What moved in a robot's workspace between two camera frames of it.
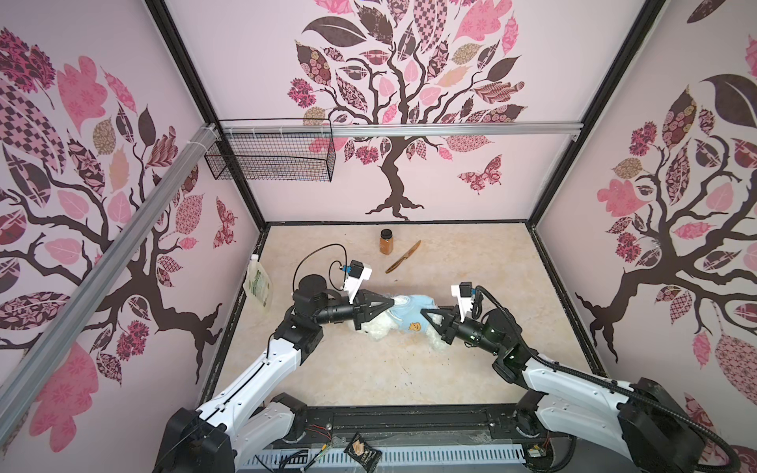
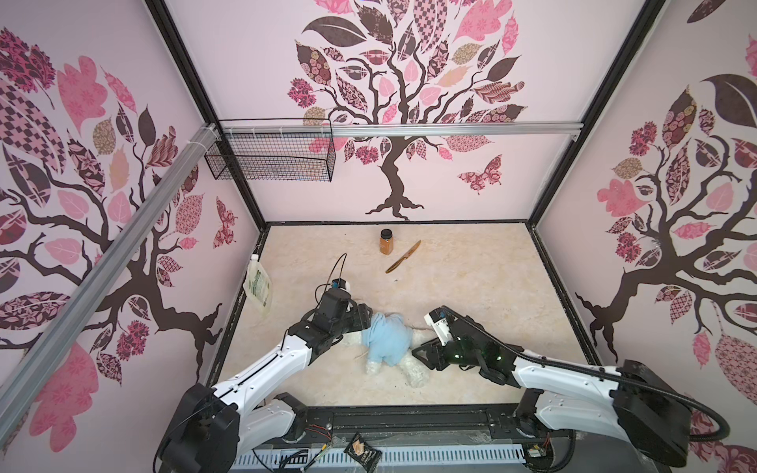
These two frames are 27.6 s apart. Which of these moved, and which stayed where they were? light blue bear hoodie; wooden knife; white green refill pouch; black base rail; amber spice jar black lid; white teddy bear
Moved: white teddy bear; light blue bear hoodie
Stayed: black base rail; wooden knife; amber spice jar black lid; white green refill pouch
